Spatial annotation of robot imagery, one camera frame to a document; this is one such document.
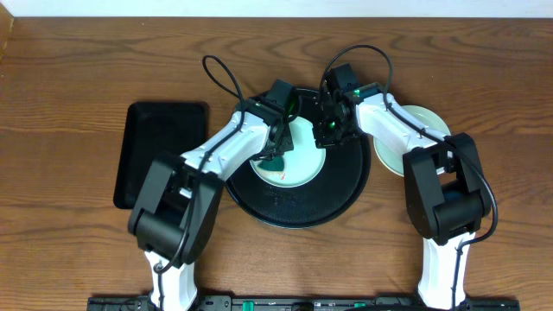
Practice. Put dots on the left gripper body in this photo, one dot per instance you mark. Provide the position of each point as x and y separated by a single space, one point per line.
285 143

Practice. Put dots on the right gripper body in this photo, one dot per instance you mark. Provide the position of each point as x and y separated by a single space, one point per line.
331 132

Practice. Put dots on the green yellow sponge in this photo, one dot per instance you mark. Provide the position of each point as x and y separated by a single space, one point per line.
273 164

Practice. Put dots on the light blue plate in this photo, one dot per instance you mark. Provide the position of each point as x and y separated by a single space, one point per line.
302 164
424 115

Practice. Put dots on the yellow plate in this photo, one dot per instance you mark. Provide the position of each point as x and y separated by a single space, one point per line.
380 164

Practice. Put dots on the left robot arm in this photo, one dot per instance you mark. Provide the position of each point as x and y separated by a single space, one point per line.
176 207

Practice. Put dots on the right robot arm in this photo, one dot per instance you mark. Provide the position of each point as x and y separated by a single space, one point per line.
447 195

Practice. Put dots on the black rectangular tray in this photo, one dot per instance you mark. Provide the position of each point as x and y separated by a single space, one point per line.
153 127

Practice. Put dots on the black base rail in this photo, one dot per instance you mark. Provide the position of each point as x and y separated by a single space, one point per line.
275 303

